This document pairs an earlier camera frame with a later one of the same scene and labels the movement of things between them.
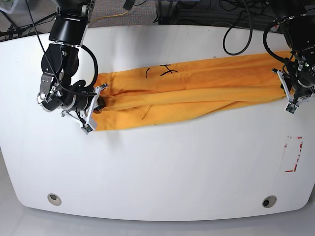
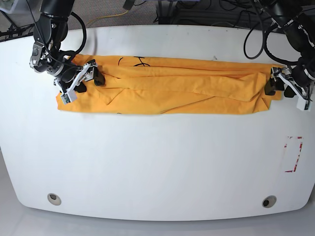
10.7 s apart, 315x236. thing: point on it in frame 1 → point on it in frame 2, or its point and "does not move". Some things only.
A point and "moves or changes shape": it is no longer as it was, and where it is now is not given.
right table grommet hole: [269, 201] does not move
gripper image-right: [302, 82] → [299, 75]
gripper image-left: [80, 102] → [67, 75]
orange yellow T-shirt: [141, 94] moves or changes shape
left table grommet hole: [54, 199] does not move
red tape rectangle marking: [285, 146] does not move
